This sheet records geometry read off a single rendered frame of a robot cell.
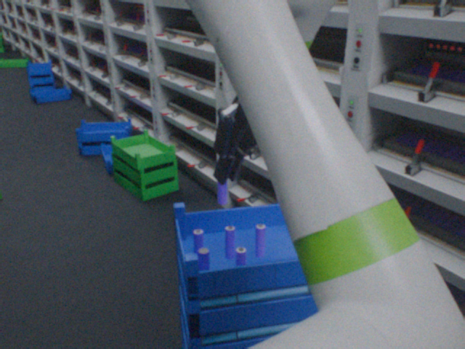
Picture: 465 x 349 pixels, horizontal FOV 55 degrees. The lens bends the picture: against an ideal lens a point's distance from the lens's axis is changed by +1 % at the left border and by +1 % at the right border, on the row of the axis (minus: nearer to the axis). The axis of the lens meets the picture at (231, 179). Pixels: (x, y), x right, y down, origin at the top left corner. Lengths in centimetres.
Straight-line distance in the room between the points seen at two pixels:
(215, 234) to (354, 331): 57
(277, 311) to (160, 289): 81
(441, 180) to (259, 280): 62
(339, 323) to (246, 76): 25
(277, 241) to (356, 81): 58
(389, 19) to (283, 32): 77
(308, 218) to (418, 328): 13
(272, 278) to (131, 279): 93
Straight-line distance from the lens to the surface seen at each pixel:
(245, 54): 47
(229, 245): 83
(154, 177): 213
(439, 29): 116
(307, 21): 63
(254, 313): 81
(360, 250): 42
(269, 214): 94
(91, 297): 160
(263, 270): 76
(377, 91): 127
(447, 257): 129
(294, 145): 43
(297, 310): 83
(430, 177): 124
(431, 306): 44
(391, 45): 131
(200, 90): 207
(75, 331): 149
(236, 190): 196
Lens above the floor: 97
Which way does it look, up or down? 24 degrees down
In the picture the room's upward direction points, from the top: straight up
